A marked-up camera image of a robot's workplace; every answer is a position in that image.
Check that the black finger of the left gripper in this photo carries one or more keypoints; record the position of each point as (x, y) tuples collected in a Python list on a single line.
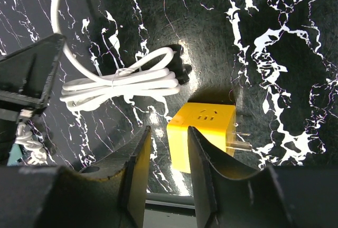
[(27, 78)]

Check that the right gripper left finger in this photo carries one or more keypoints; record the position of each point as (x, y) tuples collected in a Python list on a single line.
[(110, 193)]

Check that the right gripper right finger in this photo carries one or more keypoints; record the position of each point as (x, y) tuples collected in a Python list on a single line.
[(228, 193)]

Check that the orange block under arm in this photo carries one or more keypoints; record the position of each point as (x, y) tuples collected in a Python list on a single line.
[(216, 122)]

